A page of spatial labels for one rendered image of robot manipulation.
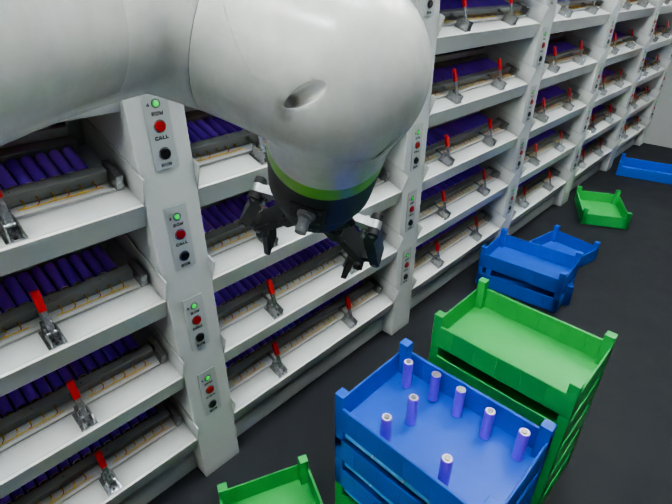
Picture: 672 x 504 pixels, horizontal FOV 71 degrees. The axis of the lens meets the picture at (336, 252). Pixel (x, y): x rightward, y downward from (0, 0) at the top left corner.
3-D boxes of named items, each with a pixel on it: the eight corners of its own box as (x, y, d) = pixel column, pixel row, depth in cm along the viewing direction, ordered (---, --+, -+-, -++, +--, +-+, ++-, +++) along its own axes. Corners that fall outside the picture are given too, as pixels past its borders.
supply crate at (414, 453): (546, 456, 78) (558, 424, 74) (486, 547, 66) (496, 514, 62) (402, 367, 96) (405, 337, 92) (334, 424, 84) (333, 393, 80)
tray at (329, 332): (389, 311, 150) (404, 282, 140) (231, 423, 112) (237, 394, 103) (345, 270, 158) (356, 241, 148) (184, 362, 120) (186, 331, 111)
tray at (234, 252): (397, 203, 131) (414, 162, 121) (210, 294, 93) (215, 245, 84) (347, 164, 139) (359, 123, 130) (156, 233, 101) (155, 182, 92)
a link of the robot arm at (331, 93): (424, 124, 21) (482, -42, 25) (164, 26, 21) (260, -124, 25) (370, 233, 34) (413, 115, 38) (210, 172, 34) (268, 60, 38)
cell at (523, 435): (524, 457, 78) (533, 430, 75) (519, 464, 77) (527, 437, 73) (514, 450, 79) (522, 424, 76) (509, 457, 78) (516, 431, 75)
